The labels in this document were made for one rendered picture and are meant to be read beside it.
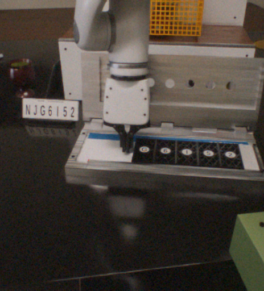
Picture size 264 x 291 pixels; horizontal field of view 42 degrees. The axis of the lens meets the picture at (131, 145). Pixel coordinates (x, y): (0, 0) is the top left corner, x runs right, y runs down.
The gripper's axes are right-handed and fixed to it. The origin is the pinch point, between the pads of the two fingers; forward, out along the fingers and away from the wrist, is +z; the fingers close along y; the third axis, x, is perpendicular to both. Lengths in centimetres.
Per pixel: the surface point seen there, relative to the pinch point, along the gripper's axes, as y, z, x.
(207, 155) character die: 18.6, 1.6, -0.7
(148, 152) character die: 5.2, 1.8, -1.0
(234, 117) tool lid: 25.6, -4.6, 10.1
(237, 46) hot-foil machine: 26.8, -20.4, 25.4
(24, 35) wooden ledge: -65, -16, 101
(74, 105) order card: -16.6, -3.6, 16.5
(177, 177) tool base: 11.9, 4.6, -6.9
